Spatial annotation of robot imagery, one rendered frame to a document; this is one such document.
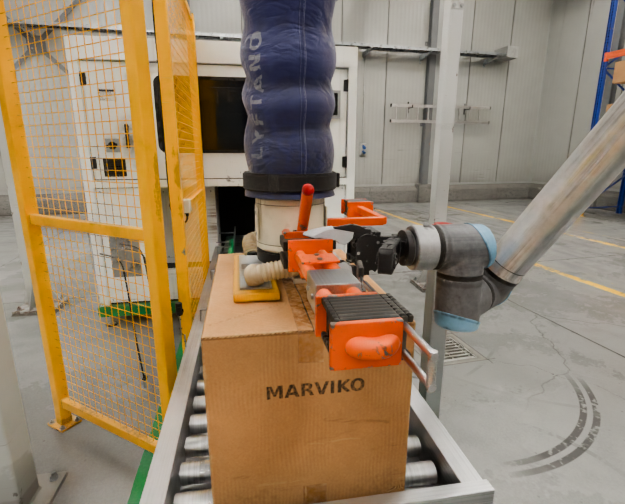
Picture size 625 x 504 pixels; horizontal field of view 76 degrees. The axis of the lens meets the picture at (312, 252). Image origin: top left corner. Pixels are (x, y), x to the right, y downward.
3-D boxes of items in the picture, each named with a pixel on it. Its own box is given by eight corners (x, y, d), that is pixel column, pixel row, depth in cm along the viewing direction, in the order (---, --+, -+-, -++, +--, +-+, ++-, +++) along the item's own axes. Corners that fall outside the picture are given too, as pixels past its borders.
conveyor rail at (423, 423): (303, 266, 308) (303, 242, 304) (310, 266, 309) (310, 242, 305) (456, 559, 87) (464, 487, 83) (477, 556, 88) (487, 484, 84)
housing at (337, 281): (304, 298, 60) (304, 269, 59) (348, 295, 61) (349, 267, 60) (313, 317, 53) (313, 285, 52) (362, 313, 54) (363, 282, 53)
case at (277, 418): (224, 367, 137) (218, 253, 128) (339, 357, 144) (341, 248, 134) (213, 522, 80) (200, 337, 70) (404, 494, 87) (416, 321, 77)
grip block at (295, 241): (279, 260, 81) (278, 231, 79) (327, 258, 83) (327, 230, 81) (284, 272, 73) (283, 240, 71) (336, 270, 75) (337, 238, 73)
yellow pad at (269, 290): (234, 261, 118) (233, 244, 116) (268, 259, 119) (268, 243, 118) (233, 303, 85) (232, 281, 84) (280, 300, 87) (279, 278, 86)
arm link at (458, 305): (490, 325, 86) (496, 269, 84) (467, 341, 79) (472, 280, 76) (449, 314, 93) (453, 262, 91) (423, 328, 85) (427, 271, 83)
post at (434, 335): (409, 486, 157) (427, 234, 132) (426, 484, 158) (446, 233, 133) (416, 500, 150) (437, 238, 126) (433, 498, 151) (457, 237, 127)
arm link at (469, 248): (499, 276, 79) (503, 225, 77) (439, 279, 77) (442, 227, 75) (472, 265, 88) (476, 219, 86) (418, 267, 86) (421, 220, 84)
